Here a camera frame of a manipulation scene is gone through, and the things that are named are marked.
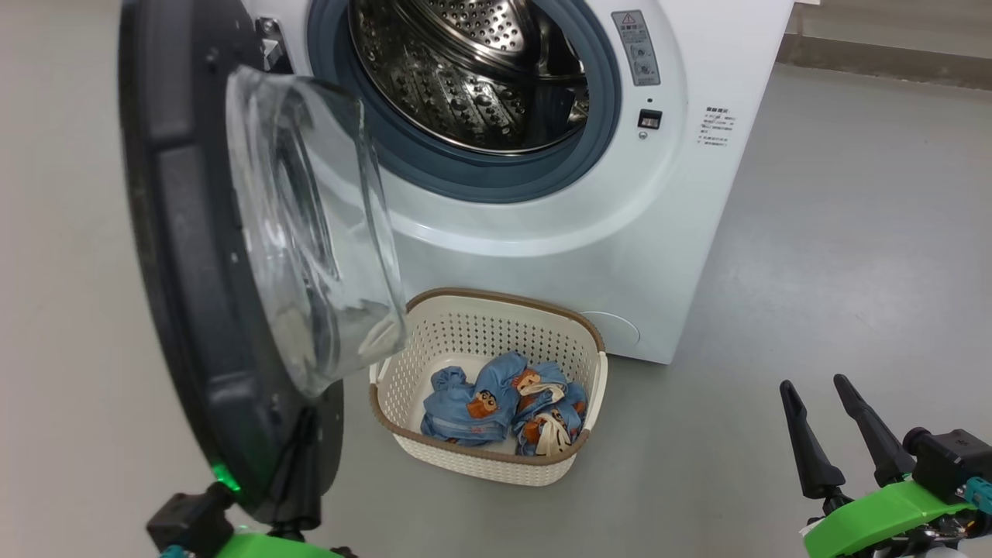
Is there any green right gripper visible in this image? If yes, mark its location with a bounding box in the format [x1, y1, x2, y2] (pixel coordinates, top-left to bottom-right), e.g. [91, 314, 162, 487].
[780, 374, 976, 558]

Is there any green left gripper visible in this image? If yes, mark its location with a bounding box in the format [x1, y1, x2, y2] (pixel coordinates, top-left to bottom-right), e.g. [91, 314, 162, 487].
[213, 407, 343, 558]

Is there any blue cartoon print garment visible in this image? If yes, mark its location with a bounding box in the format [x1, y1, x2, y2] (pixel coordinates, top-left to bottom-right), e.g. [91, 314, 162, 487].
[421, 351, 543, 447]

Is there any blue and white cartoon garment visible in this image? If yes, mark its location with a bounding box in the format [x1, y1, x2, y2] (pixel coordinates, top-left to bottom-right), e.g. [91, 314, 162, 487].
[511, 363, 589, 457]

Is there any black round glass washer door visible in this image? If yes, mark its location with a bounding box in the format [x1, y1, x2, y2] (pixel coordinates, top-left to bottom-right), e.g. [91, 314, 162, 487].
[118, 0, 408, 528]

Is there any white round filter access cover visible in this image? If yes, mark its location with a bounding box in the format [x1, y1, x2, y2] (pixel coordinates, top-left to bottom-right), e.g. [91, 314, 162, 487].
[577, 312, 642, 350]

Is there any white front-load washing machine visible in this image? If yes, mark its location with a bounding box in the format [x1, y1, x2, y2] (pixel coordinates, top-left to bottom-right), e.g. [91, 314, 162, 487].
[240, 0, 796, 366]

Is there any grey rubber door gasket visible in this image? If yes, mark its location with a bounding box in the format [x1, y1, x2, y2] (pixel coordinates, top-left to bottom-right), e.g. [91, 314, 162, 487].
[308, 0, 623, 205]

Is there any silver washing machine door hinge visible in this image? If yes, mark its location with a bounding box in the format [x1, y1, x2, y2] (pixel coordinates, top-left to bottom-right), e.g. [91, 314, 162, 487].
[254, 17, 293, 75]

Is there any stainless steel washing machine drum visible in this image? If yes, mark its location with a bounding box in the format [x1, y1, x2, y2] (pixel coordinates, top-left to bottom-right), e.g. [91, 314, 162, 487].
[348, 0, 591, 156]

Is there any cream perforated laundry basket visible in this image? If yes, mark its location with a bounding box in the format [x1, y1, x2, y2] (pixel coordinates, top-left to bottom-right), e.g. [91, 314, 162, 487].
[370, 288, 608, 487]

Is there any grey warning sticker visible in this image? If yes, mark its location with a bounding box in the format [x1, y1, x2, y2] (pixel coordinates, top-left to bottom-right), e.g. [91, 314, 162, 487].
[611, 9, 663, 87]

